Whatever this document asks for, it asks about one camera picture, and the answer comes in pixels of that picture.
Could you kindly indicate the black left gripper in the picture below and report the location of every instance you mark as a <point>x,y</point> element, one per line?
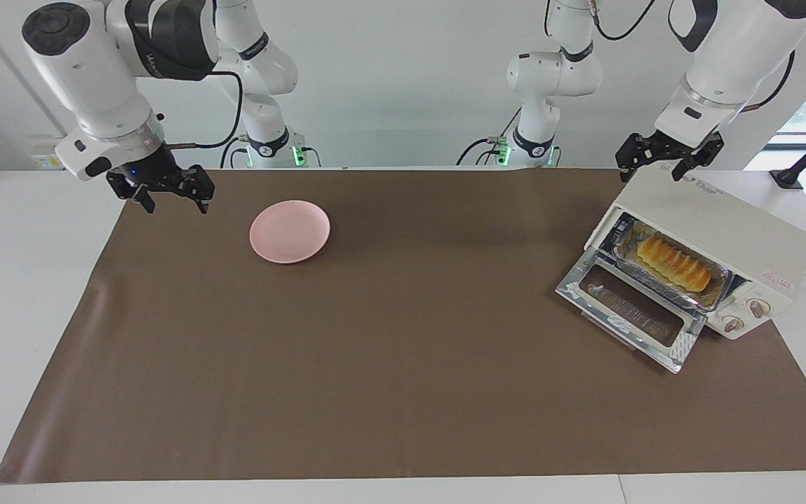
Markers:
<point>644,148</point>

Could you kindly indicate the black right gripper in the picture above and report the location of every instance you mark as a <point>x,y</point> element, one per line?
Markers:
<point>165,175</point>

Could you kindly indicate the sliced golden bread loaf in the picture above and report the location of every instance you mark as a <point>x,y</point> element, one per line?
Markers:
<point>672,262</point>

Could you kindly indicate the aluminium foil tray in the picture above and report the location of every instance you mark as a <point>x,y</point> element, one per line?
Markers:
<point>655,282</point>

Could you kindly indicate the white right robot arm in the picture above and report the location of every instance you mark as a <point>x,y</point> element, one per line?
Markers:
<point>81,70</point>

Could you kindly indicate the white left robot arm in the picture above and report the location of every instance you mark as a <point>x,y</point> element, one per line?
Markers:
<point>739,49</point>

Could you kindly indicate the white toaster oven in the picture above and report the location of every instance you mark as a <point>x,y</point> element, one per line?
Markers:
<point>725,224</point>

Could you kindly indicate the chrome glass oven door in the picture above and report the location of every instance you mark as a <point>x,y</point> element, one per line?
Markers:
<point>627,308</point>

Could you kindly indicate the beige oven knob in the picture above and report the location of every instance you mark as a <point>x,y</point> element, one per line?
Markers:
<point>732,323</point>
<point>758,306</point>

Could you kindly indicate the pink round plate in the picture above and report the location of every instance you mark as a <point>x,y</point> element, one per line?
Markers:
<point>290,231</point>

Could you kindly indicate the brown table mat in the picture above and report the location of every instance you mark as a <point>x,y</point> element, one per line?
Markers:
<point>235,385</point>

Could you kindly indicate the white wall socket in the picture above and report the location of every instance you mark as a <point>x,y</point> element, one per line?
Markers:
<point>46,161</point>

